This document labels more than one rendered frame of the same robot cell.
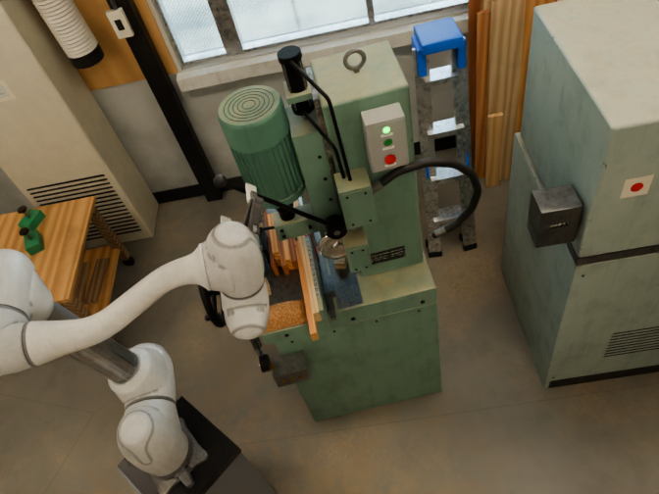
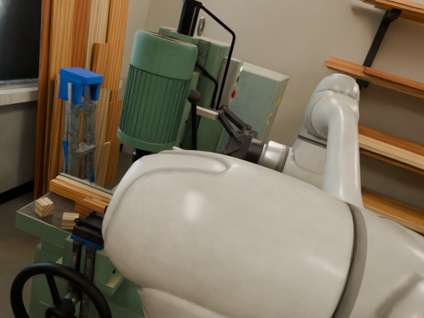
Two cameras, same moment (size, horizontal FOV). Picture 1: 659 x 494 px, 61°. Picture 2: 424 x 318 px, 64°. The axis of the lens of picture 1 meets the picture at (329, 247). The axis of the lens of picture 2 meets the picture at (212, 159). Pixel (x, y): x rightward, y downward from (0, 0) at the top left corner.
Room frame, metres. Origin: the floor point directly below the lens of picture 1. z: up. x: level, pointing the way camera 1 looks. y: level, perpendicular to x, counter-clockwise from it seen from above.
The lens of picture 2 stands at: (0.95, 1.04, 1.57)
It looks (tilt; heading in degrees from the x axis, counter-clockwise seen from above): 21 degrees down; 275
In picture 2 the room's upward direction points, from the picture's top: 17 degrees clockwise
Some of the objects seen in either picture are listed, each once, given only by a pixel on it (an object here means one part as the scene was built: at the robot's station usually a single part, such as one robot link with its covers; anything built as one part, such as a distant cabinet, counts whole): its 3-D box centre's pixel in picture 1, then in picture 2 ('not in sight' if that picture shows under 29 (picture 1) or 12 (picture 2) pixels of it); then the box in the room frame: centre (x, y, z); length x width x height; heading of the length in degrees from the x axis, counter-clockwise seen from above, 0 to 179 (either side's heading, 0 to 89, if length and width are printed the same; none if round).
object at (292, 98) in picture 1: (298, 80); (186, 29); (1.24, -0.04, 1.53); 0.08 x 0.08 x 0.17; 87
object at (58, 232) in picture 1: (50, 279); not in sight; (2.02, 1.42, 0.32); 0.66 x 0.57 x 0.64; 173
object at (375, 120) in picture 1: (385, 138); (228, 81); (1.09, -0.21, 1.40); 0.10 x 0.06 x 0.16; 87
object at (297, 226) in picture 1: (297, 223); not in sight; (1.24, 0.08, 1.03); 0.14 x 0.07 x 0.09; 87
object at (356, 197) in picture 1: (356, 199); (211, 132); (1.08, -0.11, 1.22); 0.09 x 0.08 x 0.15; 87
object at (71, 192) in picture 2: (299, 252); (137, 219); (1.21, 0.10, 0.92); 0.67 x 0.02 x 0.04; 177
